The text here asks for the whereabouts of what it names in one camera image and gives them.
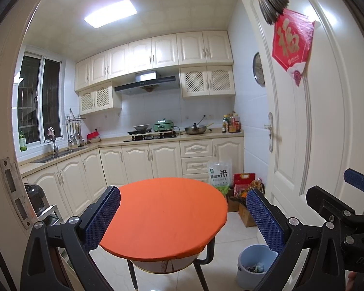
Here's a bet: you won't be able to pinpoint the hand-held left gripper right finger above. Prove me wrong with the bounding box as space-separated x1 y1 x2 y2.
246 188 349 291

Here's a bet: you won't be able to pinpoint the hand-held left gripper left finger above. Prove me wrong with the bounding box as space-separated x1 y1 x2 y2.
21 186 121 291

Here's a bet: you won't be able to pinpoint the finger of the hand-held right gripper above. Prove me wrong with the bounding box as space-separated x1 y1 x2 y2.
344 169 364 194
306 185 358 245

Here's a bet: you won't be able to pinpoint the blue trash bin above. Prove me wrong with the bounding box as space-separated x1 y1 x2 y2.
237 244 278 291

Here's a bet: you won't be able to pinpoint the brown cardboard box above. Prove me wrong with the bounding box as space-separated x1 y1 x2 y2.
227 189 246 212
238 203 257 228

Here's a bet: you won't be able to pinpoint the red rice bag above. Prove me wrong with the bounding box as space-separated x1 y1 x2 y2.
233 173 256 193

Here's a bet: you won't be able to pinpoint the metal step stool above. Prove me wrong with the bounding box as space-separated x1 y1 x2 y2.
36 204 64 228

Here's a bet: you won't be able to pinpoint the round table with orange cover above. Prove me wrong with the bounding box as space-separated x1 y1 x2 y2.
99 177 228 291

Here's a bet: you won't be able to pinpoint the cream base cabinets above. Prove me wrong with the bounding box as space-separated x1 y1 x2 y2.
18 130 245 219

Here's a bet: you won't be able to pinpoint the white green rice bag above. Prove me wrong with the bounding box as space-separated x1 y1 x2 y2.
207 158 232 188

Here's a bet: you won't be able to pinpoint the white panel door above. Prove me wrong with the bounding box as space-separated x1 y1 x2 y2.
241 0 364 216

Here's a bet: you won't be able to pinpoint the black round appliance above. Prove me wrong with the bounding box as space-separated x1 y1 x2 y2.
24 183 46 216

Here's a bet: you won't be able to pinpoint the steel sink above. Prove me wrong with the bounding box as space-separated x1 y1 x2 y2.
30 147 88 163

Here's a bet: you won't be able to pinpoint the metal faucet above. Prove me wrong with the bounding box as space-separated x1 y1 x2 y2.
47 127 59 156

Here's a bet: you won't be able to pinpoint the metal door strike plate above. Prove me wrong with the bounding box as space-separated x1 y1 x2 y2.
0 157 34 229

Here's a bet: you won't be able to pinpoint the black gas stove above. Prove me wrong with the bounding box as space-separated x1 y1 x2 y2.
123 131 180 143

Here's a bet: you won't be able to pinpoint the group of condiment bottles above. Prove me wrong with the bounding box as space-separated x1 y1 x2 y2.
221 111 241 134

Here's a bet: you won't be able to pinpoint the hanging utensil rack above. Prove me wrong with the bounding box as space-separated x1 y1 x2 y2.
65 108 87 146

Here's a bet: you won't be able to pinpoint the green electric cooking pot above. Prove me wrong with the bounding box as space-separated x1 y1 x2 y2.
153 119 179 133

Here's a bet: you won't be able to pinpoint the metal frying pan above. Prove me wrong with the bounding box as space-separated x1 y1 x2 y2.
184 123 214 135

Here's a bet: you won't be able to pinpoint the narrow lattice door cabinet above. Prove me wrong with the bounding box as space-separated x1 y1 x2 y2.
79 81 122 116

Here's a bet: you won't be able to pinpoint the sliding window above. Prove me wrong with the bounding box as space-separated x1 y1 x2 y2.
17 51 63 144

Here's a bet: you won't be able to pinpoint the black range hood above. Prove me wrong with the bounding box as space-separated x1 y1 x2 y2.
114 70 180 94

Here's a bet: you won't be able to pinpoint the wide lattice door cabinet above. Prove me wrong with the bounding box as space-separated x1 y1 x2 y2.
179 65 235 98

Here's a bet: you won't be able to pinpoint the red paper door decoration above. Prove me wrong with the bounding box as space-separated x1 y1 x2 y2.
271 8 317 87

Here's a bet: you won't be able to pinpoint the cream upper cabinets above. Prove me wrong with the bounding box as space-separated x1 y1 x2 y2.
74 31 233 92

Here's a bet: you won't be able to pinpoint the grey feather fan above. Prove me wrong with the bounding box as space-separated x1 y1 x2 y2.
254 0 291 25

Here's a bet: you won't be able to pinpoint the rectangular ceiling light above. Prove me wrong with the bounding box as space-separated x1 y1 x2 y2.
84 0 138 28

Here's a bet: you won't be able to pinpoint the metal door handle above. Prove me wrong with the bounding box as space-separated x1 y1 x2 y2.
264 112 275 153

